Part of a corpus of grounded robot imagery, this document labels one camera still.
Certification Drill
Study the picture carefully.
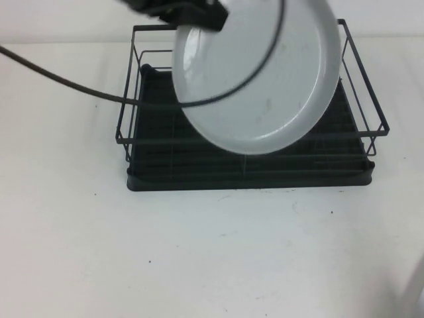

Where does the black cable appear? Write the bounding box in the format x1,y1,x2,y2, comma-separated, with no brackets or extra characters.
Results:
0,0,286,109

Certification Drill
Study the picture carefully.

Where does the black wire dish rack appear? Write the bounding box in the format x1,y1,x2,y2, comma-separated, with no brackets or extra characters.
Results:
115,19,389,166

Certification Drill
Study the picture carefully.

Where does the grey plate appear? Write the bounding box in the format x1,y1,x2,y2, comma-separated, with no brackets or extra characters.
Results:
172,0,342,156

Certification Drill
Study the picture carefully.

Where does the black dish drying rack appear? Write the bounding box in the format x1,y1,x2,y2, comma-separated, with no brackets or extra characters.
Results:
126,63,376,192

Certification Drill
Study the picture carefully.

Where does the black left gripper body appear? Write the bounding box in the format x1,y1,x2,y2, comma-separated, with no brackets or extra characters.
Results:
125,0,208,18

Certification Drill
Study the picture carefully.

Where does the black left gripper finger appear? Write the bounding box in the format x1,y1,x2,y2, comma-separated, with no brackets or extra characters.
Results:
164,0,230,34

